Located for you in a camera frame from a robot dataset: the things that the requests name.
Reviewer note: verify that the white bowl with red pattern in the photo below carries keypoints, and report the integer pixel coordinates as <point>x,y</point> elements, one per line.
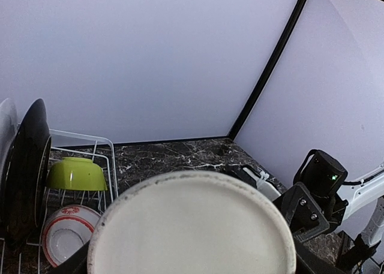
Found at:
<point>66,231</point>

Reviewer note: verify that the white wire dish rack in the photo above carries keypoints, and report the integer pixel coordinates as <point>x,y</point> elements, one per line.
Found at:
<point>101,151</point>

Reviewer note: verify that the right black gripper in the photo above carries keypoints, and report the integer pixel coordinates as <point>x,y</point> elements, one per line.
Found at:
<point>307,215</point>

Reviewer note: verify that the right black frame post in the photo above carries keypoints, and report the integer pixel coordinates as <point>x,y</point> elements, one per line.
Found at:
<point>268,69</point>

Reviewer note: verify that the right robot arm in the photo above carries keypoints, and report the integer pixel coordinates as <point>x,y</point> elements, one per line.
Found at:
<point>325,177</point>

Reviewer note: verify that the white patterned mug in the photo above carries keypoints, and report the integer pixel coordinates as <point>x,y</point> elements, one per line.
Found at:
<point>192,222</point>

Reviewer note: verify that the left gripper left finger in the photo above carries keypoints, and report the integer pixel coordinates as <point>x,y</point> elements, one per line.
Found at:
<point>76,264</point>

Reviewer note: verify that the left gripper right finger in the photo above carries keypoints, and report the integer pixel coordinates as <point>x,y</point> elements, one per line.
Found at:
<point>318,255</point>

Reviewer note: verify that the lime green bowl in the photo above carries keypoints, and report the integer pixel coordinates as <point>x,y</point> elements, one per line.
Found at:
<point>76,174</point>

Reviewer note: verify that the black striped dinner plate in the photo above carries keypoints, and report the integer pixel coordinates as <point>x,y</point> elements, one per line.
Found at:
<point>24,178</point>

